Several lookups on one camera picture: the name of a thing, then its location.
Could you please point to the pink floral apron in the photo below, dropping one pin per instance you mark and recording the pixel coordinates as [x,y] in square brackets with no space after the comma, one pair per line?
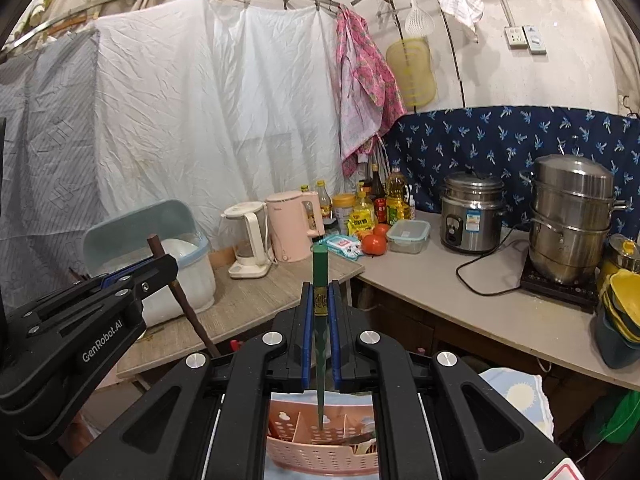
[360,85]

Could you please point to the blue dish drainer box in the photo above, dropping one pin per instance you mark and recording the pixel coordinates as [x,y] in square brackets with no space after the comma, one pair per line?
[190,280]

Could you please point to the white sheet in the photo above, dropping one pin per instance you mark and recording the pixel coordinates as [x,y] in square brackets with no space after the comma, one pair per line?
[225,110]

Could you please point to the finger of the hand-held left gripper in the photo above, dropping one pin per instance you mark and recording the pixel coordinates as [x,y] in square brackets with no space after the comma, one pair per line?
[155,280]
[120,271]

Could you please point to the stack of yellow bowls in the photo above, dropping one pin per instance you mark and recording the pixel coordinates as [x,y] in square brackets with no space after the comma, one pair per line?
[622,290]

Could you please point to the small red sauce bottle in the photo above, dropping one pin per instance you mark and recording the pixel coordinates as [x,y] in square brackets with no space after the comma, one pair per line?
[381,212]

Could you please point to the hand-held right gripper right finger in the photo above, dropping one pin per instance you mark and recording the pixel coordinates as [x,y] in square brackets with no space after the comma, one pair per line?
[334,340]

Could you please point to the steel steamer pot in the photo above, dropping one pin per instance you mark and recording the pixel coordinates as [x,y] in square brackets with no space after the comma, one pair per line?
[570,220]

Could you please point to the wet wipes packet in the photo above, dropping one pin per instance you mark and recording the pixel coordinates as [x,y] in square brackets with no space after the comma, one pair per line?
[342,246]

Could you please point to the dark sauce bottle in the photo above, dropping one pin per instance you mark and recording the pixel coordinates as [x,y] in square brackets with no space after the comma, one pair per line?
[376,187]

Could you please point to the brown chopstick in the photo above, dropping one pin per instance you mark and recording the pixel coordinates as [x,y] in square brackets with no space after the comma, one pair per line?
[187,305]

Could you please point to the white glass kettle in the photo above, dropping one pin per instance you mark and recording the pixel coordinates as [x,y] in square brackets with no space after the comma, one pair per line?
[255,240]

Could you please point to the red tomato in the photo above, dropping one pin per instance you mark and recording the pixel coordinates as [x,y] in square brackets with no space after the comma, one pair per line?
[382,230]
[374,245]

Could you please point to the navy printed cloth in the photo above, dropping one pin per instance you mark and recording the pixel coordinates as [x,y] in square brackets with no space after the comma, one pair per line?
[500,135]

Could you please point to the cooking oil bottle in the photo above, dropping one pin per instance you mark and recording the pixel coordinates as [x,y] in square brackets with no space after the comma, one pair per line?
[397,195]

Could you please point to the yellow seasoning bottle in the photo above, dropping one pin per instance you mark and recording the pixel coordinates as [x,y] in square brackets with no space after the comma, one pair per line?
[361,220]

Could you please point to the pink plastic utensil holder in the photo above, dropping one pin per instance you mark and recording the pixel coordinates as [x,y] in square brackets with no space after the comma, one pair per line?
[310,455]

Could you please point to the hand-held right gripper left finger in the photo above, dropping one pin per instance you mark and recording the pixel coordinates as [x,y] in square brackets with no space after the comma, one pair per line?
[306,340]

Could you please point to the white plastic skimmer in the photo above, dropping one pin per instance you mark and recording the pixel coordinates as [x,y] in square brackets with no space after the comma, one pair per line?
[419,22]

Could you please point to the clear food container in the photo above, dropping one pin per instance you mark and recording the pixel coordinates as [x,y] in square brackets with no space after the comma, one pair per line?
[407,237]

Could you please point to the dark blue bucket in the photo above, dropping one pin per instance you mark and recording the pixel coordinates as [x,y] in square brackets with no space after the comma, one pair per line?
[615,350]

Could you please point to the grey patterned sheet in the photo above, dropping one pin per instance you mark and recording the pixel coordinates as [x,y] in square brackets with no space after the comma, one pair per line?
[45,160]

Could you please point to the yellow tin can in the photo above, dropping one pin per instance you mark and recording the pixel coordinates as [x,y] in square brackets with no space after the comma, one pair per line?
[342,212]

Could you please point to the pink electric kettle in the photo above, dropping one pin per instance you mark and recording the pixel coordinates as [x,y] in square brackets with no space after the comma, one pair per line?
[290,230]

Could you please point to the green plastic bag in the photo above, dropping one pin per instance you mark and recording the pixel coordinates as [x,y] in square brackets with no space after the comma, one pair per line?
[620,415]

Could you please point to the metal spoon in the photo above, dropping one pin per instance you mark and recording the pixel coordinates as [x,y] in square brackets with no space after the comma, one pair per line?
[365,435]

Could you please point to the amber liquid bottle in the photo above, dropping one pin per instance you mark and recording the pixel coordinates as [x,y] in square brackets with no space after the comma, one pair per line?
[324,205]

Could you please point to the yellow plastic board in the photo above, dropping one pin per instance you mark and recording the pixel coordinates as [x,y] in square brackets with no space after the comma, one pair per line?
[410,70]

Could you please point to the green chopstick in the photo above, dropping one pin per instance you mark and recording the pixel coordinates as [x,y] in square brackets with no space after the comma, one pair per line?
[320,270]

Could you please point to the black induction cooker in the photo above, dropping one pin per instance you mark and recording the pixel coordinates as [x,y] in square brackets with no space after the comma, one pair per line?
[560,292]

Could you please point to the steel rice cooker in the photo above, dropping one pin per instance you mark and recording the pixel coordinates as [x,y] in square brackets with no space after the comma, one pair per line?
[475,220]

